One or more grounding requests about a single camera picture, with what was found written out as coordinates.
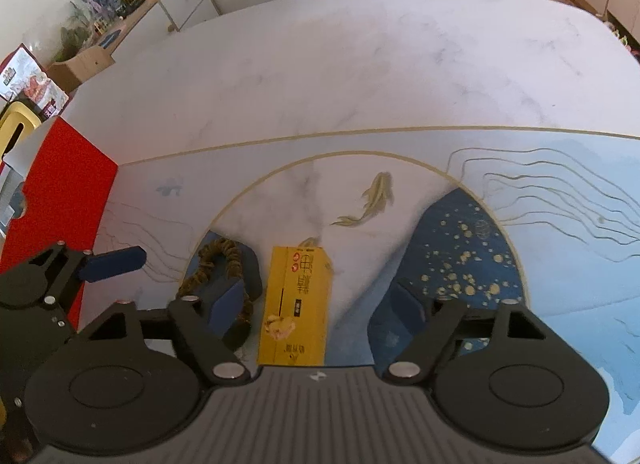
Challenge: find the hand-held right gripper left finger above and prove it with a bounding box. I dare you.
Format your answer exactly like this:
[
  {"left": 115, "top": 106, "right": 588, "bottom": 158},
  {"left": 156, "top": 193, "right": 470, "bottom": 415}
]
[{"left": 82, "top": 280, "right": 251, "bottom": 386}]

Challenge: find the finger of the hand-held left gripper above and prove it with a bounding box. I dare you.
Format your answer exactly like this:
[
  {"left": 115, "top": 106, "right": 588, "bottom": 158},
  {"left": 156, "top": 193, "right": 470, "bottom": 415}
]
[{"left": 79, "top": 246, "right": 147, "bottom": 285}]

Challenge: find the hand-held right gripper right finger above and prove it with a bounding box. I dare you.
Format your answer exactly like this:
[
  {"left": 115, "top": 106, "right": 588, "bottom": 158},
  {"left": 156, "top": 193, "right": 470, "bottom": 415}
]
[{"left": 382, "top": 280, "right": 551, "bottom": 386}]

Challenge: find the brown hair scrunchie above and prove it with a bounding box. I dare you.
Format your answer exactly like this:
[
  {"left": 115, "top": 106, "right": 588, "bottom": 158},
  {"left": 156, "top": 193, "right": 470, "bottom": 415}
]
[{"left": 177, "top": 237, "right": 255, "bottom": 351}]

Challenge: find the yellow snack packet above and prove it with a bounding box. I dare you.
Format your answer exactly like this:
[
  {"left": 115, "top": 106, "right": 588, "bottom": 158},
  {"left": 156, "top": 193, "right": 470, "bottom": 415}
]
[{"left": 257, "top": 245, "right": 335, "bottom": 366}]

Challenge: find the red cardboard box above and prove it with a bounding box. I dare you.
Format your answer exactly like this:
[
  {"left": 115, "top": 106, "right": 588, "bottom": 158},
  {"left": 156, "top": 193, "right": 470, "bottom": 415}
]
[{"left": 0, "top": 119, "right": 119, "bottom": 336}]

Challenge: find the blue printed table mat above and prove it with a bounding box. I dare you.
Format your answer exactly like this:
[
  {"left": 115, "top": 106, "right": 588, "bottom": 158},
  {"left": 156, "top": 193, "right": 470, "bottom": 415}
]
[{"left": 95, "top": 126, "right": 640, "bottom": 464}]

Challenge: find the yellow green tissue box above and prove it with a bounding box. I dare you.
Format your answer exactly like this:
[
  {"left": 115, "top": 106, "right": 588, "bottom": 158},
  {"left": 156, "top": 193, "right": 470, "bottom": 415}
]
[{"left": 0, "top": 99, "right": 42, "bottom": 163}]

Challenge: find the red white snack bag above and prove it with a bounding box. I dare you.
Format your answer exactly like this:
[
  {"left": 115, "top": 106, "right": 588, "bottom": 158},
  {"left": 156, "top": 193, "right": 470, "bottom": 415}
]
[{"left": 0, "top": 44, "right": 70, "bottom": 121}]

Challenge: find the brown cardboard box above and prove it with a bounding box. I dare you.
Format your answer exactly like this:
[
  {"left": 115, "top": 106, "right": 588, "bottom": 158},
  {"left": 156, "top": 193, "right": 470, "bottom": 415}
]
[{"left": 47, "top": 46, "right": 116, "bottom": 93}]

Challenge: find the clear bag of plants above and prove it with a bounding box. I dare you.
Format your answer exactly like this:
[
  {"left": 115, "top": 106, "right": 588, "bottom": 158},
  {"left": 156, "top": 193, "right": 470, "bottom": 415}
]
[{"left": 59, "top": 0, "right": 102, "bottom": 63}]

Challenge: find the row of shoes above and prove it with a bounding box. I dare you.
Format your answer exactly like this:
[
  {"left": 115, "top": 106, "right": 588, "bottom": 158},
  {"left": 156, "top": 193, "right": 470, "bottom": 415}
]
[{"left": 604, "top": 23, "right": 640, "bottom": 64}]

